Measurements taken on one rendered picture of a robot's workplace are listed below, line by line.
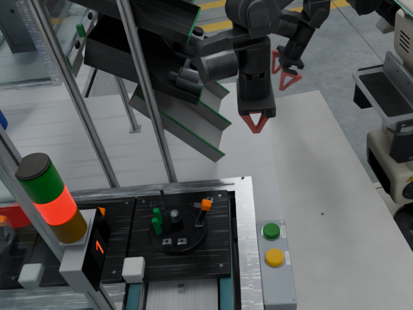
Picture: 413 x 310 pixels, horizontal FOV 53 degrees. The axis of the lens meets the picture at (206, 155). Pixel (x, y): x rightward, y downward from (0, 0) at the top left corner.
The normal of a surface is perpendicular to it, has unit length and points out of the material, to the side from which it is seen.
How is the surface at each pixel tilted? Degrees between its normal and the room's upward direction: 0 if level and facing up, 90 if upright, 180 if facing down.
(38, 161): 0
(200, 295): 0
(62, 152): 0
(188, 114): 45
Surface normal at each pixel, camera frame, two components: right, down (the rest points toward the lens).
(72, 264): -0.13, -0.70
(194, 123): 0.60, -0.47
